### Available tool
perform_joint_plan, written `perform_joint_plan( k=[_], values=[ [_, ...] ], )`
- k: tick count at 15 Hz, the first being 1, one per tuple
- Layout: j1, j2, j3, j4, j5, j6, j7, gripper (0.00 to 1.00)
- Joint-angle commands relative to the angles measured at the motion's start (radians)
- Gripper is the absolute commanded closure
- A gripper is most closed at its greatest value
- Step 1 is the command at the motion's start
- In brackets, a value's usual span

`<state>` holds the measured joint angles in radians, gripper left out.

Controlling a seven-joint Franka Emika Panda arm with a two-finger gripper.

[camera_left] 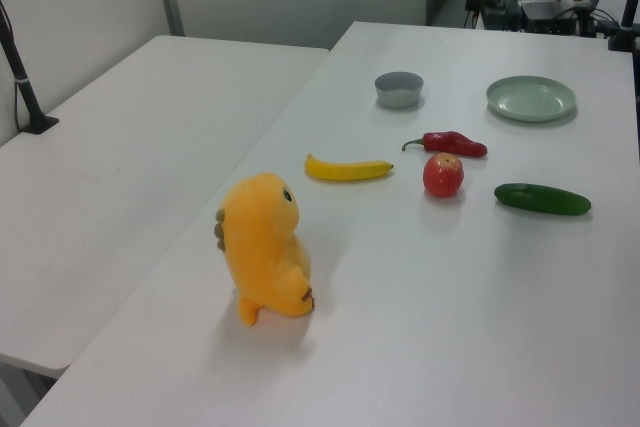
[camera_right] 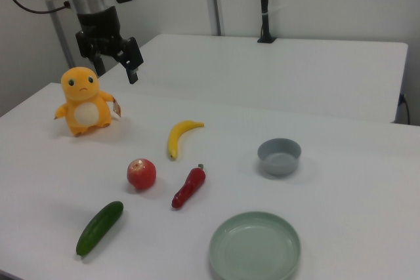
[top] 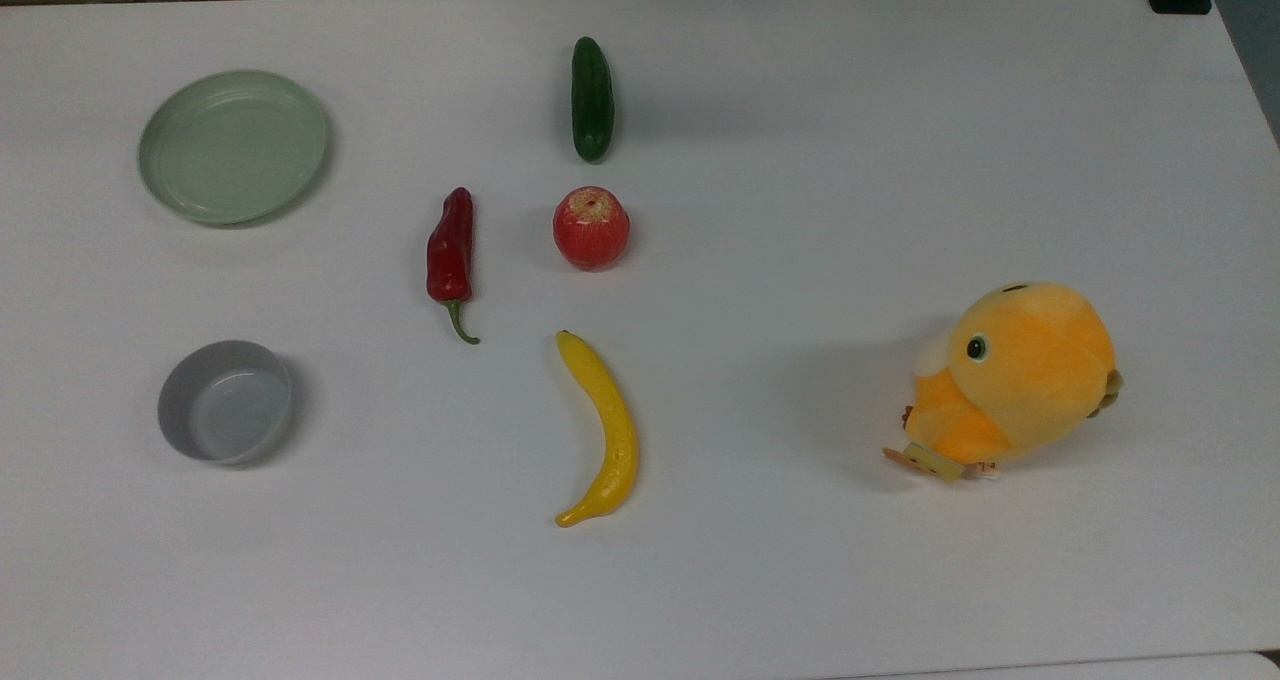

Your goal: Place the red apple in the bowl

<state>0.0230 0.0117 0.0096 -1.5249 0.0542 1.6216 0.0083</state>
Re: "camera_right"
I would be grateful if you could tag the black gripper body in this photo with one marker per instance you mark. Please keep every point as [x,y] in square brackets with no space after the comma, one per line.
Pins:
[98,26]

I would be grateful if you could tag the red apple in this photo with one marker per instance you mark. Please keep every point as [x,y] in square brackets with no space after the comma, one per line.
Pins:
[141,175]

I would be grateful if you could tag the green cucumber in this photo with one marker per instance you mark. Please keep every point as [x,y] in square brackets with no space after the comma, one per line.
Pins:
[98,229]

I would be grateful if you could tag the grey bowl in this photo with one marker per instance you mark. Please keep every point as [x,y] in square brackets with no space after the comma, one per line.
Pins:
[279,158]

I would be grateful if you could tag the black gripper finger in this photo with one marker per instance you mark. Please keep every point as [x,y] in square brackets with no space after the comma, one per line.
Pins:
[88,47]
[131,55]

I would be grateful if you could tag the red chili pepper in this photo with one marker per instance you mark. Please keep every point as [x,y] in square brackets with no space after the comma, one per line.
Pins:
[190,186]

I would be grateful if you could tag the orange dinosaur plush toy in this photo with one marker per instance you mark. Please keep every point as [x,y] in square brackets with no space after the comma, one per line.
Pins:
[83,96]

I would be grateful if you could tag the yellow banana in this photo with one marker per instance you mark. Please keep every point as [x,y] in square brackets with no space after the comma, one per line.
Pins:
[175,135]

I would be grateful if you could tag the black pole base clamp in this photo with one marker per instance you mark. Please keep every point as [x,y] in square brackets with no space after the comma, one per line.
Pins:
[267,40]

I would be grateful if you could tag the light green plate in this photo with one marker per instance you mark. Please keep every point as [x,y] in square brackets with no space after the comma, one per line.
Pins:
[255,247]

